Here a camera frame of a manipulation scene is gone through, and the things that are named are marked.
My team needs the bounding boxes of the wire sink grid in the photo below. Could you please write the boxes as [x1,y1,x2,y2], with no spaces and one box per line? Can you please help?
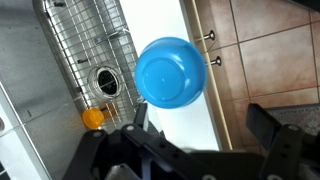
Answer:
[41,0,148,131]

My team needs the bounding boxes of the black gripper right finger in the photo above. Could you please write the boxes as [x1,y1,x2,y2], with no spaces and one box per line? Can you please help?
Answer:
[245,103,305,180]

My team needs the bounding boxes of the blue plastic bowl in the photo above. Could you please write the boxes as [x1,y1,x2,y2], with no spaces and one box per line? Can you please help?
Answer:
[134,36,208,109]

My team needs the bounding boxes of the dark floor mat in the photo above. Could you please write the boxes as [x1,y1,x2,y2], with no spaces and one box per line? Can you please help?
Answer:
[266,103,320,134]

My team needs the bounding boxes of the steel utensil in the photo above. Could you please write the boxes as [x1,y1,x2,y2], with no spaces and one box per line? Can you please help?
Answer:
[93,28,129,46]

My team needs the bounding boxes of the metal cabinet knob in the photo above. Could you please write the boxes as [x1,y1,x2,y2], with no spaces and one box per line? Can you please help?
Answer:
[206,55,223,67]
[199,29,216,42]

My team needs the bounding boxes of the small orange cup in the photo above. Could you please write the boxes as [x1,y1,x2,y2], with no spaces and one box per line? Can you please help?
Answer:
[81,107,105,130]

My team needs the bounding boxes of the steel sink drain strainer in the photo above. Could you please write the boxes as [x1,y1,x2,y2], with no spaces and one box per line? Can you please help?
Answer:
[87,65,124,101]

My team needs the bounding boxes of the stainless steel sink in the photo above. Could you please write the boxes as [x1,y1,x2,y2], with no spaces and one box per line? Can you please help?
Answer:
[0,0,151,180]

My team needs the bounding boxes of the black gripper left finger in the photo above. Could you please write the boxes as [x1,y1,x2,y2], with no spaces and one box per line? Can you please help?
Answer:
[63,102,208,180]

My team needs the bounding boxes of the wooden base cabinet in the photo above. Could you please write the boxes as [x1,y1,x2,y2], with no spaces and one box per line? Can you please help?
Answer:
[181,0,234,151]

